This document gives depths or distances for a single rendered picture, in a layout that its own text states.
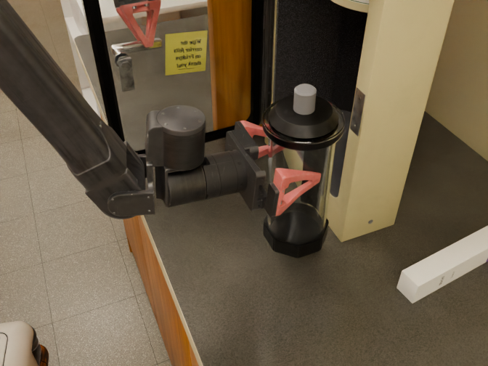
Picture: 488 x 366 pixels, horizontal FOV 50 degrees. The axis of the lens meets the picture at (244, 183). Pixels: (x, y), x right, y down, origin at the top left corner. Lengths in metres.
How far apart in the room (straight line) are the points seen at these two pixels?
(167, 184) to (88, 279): 1.53
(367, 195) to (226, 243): 0.25
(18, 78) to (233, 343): 0.46
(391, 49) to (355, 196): 0.26
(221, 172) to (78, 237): 1.70
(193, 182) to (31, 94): 0.21
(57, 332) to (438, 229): 1.44
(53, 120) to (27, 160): 2.22
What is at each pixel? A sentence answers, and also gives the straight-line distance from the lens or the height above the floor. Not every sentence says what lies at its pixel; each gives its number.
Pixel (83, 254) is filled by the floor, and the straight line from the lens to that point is 2.24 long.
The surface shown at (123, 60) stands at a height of 1.21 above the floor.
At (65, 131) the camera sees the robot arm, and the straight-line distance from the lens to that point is 0.60.
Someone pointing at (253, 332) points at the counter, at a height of 0.94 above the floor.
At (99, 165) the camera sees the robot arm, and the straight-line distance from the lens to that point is 0.61.
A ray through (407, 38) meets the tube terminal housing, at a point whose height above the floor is 1.31.
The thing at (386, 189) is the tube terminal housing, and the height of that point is 1.04.
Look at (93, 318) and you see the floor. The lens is 2.03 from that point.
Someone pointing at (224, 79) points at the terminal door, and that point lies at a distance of 0.99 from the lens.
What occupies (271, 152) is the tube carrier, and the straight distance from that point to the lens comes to 0.70.
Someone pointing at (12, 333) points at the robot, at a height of 0.28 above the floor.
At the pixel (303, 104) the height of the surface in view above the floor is 1.26.
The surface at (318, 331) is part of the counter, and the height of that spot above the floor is 0.94.
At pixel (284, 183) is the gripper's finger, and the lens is 0.65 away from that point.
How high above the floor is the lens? 1.61
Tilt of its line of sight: 41 degrees down
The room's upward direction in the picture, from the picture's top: straight up
